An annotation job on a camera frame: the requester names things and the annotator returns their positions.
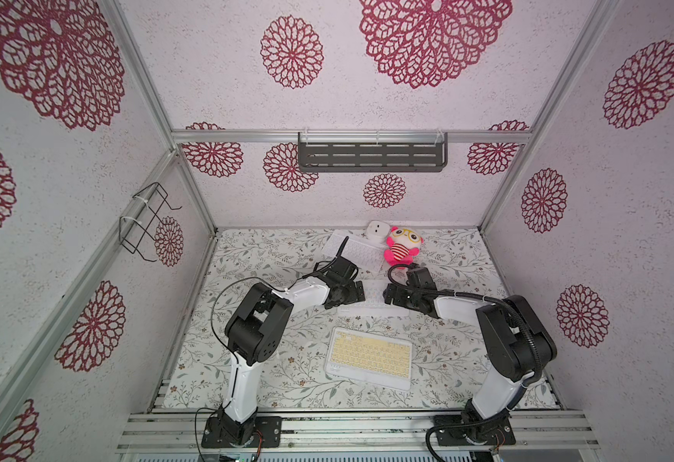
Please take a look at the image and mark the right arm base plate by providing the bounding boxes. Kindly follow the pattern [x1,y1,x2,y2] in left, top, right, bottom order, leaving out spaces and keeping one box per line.
[433,413,516,447]

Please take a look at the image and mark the grey wall shelf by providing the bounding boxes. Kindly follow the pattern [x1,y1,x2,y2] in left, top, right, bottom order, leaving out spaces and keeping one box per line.
[297,133,449,173]

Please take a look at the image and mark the white keyboard back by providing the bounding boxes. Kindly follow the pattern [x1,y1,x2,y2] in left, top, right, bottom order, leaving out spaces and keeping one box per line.
[322,230,387,273]

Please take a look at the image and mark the pink owl plush toy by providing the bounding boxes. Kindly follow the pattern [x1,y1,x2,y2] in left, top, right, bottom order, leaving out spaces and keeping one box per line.
[383,226,424,266]

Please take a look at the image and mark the left black cable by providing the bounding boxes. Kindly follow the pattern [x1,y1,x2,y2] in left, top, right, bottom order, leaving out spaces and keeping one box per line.
[191,235,350,462]

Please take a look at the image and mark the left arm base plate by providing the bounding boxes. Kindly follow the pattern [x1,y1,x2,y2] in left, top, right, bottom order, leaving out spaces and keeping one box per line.
[200,413,282,450]

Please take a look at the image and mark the yellow keyboard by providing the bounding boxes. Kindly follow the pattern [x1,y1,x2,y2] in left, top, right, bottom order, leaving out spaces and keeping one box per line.
[325,327,413,391]

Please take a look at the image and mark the white keyboard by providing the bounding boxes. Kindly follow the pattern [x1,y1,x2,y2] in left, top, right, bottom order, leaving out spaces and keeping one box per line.
[322,230,387,273]
[337,279,409,318]

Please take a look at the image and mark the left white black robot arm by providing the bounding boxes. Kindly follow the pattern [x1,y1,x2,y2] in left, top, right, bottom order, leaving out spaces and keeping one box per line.
[223,256,365,424]

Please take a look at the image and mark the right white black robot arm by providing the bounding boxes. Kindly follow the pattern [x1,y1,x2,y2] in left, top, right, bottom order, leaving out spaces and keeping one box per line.
[383,264,558,422]

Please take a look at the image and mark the white round gadget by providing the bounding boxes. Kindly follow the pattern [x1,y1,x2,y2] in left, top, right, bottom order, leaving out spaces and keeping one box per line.
[365,221,392,244]

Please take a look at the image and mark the black wire wall rack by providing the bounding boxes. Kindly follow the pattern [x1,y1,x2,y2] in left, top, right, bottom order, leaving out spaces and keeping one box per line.
[117,182,184,268]

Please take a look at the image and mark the right black corrugated cable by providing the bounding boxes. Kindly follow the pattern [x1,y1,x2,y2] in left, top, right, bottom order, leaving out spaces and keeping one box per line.
[386,263,546,462]

